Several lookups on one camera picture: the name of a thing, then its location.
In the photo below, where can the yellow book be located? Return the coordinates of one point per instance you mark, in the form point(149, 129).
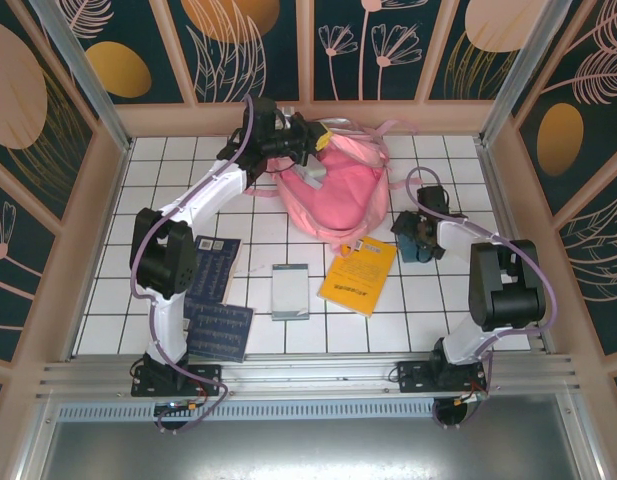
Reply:
point(358, 277)

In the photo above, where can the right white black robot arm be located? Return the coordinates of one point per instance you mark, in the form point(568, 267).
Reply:
point(508, 290)

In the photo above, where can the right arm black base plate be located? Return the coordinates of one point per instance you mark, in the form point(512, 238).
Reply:
point(413, 380)

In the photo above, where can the aluminium frame rail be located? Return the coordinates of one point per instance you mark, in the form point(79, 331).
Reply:
point(313, 372)

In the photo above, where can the small controller board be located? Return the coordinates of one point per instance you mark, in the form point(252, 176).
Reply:
point(178, 407)
point(470, 399)

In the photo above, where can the aluminium corner post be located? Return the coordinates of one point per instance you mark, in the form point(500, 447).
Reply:
point(523, 65)
point(83, 75)

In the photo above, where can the grey metal sheet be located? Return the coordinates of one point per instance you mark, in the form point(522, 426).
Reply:
point(313, 450)

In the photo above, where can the grey white notebook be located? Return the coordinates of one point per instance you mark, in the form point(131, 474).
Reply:
point(289, 292)

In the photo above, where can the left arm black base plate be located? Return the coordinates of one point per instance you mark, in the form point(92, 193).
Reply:
point(208, 380)

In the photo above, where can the pink backpack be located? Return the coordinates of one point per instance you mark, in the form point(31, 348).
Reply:
point(348, 190)

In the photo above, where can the dark blue book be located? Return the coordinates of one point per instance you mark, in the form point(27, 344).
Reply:
point(223, 330)
point(213, 270)

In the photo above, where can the aluminium side rail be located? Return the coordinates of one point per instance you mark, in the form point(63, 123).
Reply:
point(518, 200)

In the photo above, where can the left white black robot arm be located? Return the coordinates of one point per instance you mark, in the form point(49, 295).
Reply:
point(165, 325)

